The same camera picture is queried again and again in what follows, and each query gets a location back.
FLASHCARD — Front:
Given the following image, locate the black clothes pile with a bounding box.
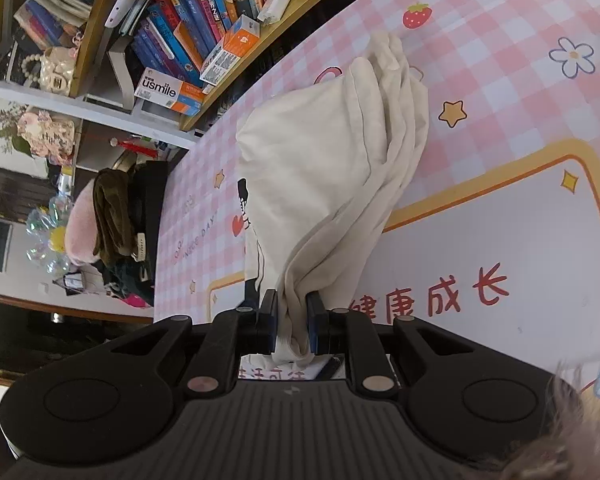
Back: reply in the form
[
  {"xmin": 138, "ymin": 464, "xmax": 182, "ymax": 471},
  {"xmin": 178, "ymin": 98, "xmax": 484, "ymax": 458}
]
[{"xmin": 100, "ymin": 160, "xmax": 171, "ymax": 306}]

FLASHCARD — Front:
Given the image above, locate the wooden bookshelf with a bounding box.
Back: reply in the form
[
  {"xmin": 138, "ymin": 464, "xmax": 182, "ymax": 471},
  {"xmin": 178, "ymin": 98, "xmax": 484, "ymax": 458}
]
[{"xmin": 0, "ymin": 0, "xmax": 376, "ymax": 133}]

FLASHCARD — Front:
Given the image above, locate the pink cloth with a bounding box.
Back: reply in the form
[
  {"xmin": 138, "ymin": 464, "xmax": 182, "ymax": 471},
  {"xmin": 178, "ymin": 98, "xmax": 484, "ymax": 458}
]
[{"xmin": 65, "ymin": 182, "xmax": 103, "ymax": 266}]

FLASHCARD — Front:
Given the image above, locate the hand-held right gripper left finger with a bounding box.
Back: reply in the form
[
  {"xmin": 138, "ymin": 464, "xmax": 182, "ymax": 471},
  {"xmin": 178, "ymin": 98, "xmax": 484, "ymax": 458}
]
[{"xmin": 97, "ymin": 289, "xmax": 280, "ymax": 395}]

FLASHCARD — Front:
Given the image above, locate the floral print bag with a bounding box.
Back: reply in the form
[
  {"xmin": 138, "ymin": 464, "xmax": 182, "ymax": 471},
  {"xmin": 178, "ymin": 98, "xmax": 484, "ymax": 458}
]
[{"xmin": 0, "ymin": 110, "xmax": 76, "ymax": 161}]

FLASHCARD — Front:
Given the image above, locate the iridescent flower ornament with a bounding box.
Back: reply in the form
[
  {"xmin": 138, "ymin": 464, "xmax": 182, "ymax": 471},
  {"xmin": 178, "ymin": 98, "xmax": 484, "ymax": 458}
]
[{"xmin": 25, "ymin": 195, "xmax": 73, "ymax": 276}]

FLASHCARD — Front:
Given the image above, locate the white shelf board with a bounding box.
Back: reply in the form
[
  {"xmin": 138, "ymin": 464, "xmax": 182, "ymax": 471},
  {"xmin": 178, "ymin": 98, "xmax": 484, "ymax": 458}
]
[{"xmin": 0, "ymin": 82, "xmax": 196, "ymax": 151}]

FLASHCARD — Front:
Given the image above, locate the white orange toothbrush box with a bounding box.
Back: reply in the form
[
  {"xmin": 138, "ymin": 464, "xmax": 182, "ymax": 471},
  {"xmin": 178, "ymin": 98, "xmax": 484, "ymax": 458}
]
[{"xmin": 134, "ymin": 67, "xmax": 206, "ymax": 117}]

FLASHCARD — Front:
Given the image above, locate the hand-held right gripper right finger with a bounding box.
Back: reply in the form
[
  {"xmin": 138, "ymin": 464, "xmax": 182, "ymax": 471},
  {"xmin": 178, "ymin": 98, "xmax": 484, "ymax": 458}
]
[{"xmin": 306, "ymin": 292, "xmax": 488, "ymax": 395}]

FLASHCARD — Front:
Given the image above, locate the cream purse with pearl handle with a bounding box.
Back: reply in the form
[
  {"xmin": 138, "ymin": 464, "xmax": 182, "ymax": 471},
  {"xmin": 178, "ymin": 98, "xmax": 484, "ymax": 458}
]
[{"xmin": 20, "ymin": 46, "xmax": 78, "ymax": 96}]

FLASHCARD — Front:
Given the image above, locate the orange white carton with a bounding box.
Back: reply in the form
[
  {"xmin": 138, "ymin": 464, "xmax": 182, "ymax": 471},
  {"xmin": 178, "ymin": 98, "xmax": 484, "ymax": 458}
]
[{"xmin": 200, "ymin": 15, "xmax": 261, "ymax": 86}]

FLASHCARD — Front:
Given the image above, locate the cream t-shirt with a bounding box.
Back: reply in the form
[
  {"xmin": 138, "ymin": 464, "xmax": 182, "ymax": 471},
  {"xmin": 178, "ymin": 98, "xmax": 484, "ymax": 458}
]
[{"xmin": 235, "ymin": 32, "xmax": 431, "ymax": 368}]

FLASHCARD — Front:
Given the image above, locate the row of colourful books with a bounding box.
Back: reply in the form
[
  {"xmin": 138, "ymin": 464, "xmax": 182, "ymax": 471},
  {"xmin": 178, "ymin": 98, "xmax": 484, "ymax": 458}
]
[{"xmin": 127, "ymin": 0, "xmax": 341, "ymax": 86}]

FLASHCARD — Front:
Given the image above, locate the red tassel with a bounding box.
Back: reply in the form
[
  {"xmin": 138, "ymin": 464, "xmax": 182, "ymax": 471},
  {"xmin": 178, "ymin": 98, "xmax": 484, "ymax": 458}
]
[{"xmin": 110, "ymin": 137, "xmax": 161, "ymax": 158}]

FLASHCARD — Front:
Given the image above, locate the olive brown cloth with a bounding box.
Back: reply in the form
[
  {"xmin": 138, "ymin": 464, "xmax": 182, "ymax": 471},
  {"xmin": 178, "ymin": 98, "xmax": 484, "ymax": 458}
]
[{"xmin": 92, "ymin": 167, "xmax": 137, "ymax": 261}]

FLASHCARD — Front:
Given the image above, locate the pink checked table mat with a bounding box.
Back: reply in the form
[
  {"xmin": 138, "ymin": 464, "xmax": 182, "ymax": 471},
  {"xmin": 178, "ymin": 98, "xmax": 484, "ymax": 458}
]
[{"xmin": 152, "ymin": 0, "xmax": 600, "ymax": 411}]

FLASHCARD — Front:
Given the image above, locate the small white box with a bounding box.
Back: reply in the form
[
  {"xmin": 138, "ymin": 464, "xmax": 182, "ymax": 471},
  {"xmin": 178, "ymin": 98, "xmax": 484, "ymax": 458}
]
[{"xmin": 256, "ymin": 0, "xmax": 293, "ymax": 23}]

